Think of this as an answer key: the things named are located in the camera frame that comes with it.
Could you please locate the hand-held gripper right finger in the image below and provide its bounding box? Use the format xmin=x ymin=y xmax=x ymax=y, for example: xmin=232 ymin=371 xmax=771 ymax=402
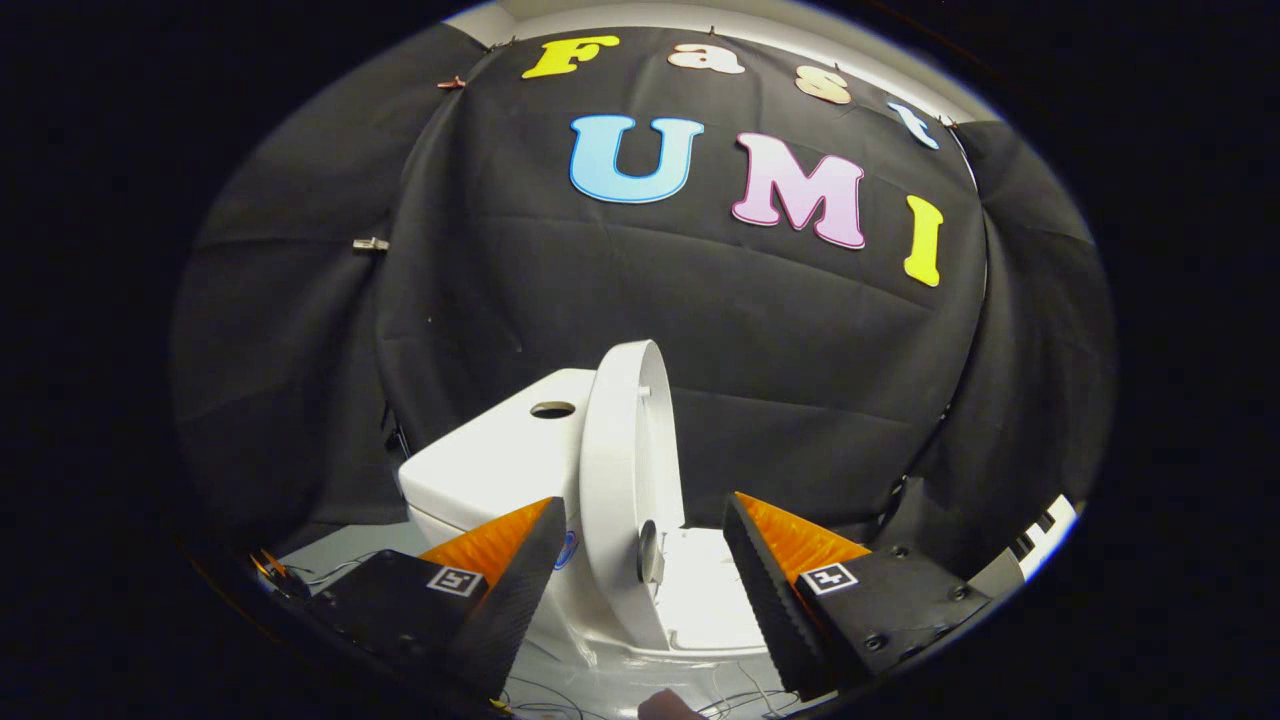
xmin=722 ymin=490 xmax=993 ymax=701

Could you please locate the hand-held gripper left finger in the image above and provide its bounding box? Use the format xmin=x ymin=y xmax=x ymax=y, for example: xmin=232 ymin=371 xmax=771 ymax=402
xmin=300 ymin=497 xmax=568 ymax=701

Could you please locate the white toilet lid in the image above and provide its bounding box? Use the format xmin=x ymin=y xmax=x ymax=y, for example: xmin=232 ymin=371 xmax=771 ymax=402
xmin=579 ymin=340 xmax=687 ymax=652

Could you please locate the white ceramic toilet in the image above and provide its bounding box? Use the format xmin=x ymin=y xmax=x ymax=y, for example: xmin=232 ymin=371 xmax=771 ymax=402
xmin=398 ymin=368 xmax=776 ymax=666

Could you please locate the pinkish brown rounded object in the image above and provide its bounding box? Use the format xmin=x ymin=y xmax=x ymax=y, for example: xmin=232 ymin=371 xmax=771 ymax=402
xmin=637 ymin=688 xmax=707 ymax=720

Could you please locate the black white striped object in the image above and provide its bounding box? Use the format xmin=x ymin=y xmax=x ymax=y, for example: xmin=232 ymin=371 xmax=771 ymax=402
xmin=965 ymin=493 xmax=1084 ymax=601

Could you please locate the black backdrop cloth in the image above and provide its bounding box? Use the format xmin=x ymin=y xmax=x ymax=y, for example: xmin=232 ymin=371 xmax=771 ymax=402
xmin=170 ymin=20 xmax=1118 ymax=581

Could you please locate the thin white floor cable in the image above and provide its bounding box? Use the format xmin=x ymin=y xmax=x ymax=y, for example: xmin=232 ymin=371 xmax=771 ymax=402
xmin=695 ymin=660 xmax=811 ymax=720

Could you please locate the black cable with orange plug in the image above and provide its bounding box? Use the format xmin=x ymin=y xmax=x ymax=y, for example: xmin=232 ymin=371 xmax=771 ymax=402
xmin=248 ymin=547 xmax=389 ymax=603

